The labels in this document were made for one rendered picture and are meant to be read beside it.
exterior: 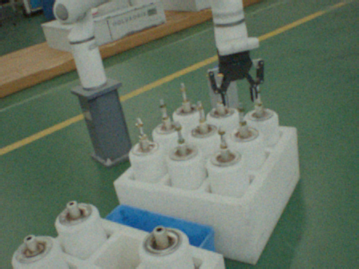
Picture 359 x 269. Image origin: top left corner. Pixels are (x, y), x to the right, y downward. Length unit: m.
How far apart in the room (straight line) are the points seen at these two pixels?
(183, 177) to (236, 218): 0.17
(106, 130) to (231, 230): 0.71
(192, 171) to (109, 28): 2.30
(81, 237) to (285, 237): 0.53
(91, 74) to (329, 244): 0.94
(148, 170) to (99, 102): 0.49
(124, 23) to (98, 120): 1.81
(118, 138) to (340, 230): 0.85
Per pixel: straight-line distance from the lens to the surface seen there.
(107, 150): 1.60
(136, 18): 3.35
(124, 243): 0.99
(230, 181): 1.00
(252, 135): 1.10
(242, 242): 1.05
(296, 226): 1.19
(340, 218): 1.22
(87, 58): 1.51
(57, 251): 0.89
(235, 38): 0.98
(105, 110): 1.55
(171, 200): 1.08
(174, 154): 1.07
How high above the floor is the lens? 0.77
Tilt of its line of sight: 26 degrees down
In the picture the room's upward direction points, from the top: 12 degrees counter-clockwise
